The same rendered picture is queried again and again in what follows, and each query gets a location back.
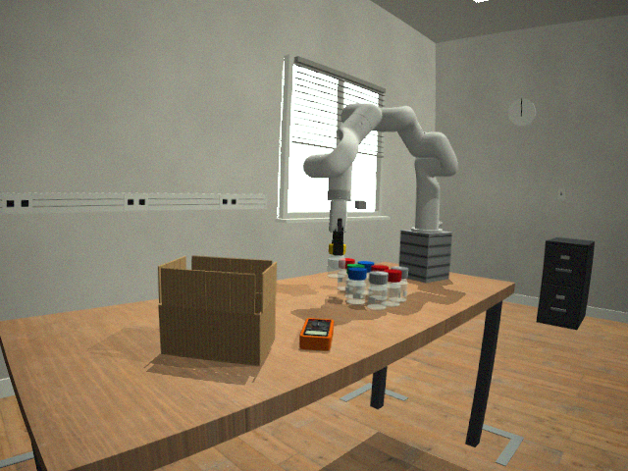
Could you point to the clear bottle with grey cap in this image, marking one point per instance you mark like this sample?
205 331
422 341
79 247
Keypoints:
377 291
403 282

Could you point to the brown cardboard box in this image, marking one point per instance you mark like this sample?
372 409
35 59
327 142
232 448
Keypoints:
211 315

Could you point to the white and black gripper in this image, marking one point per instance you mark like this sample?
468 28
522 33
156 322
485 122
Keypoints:
338 215

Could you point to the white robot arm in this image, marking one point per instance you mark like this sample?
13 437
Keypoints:
429 147

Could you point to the orange digital multimeter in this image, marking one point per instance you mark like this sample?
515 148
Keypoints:
316 334

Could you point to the white bottle with yellow cap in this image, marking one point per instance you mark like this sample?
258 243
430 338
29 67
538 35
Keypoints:
336 264

